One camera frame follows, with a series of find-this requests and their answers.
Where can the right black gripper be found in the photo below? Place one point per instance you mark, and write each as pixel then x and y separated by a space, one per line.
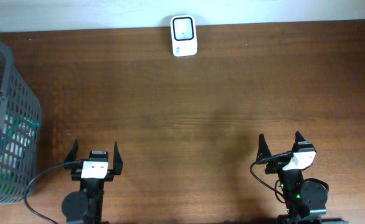
pixel 264 149

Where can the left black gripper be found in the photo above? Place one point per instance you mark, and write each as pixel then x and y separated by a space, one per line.
pixel 118 162

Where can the green white wipes packet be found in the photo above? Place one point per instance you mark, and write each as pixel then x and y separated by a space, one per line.
pixel 18 153

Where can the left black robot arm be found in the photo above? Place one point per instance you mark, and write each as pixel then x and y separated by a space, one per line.
pixel 85 205

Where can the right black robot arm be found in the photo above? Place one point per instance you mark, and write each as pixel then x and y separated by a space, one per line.
pixel 305 199

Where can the white barcode scanner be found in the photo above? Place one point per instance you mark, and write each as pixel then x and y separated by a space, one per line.
pixel 183 35

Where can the grey plastic mesh basket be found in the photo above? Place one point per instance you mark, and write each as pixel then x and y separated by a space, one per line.
pixel 17 98

